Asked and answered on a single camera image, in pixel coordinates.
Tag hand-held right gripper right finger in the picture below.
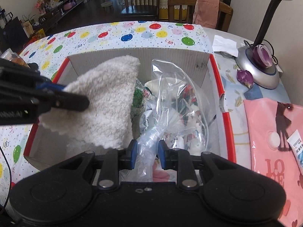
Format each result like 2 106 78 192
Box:
158 140 237 190

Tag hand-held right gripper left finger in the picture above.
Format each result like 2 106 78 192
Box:
57 140 138 191

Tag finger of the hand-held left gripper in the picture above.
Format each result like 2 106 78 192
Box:
35 76 66 92
37 91 90 113

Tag white fluffy cloth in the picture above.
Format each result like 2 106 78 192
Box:
39 55 141 149

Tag christmas print drawstring bag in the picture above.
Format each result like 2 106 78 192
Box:
131 78 209 152

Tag clear plastic bag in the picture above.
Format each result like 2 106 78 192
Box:
137 59 210 183

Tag red cardboard box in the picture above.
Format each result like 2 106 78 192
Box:
23 47 237 183

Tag orange juice bottle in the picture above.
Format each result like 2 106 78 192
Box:
1 48 30 68

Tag yellow gift box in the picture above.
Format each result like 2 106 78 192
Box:
30 28 46 40

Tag black water dispenser cabinet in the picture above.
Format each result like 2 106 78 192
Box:
0 8 29 51

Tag beige paper bag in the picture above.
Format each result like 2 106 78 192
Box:
22 20 34 33

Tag dark wooden television cabinet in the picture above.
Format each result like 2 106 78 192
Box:
35 0 86 30

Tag pink flowers in vase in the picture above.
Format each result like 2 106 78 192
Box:
35 0 47 15

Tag small wooden stool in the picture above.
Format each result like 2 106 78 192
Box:
101 1 115 13

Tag pink printed pouch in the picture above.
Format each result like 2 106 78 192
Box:
243 99 303 227

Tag dark wooden slatted chair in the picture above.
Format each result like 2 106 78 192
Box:
119 0 161 21

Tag white paper sheet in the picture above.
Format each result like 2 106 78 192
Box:
212 35 239 58

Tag silver desk lamp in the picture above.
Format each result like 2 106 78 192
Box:
234 0 301 90

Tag white tube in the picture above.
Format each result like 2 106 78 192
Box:
286 129 303 176

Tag brown wooden chair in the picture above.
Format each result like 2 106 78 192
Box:
167 0 234 33

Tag pink towel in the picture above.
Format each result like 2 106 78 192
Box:
193 0 221 29

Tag black cable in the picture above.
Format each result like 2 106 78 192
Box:
0 146 13 209

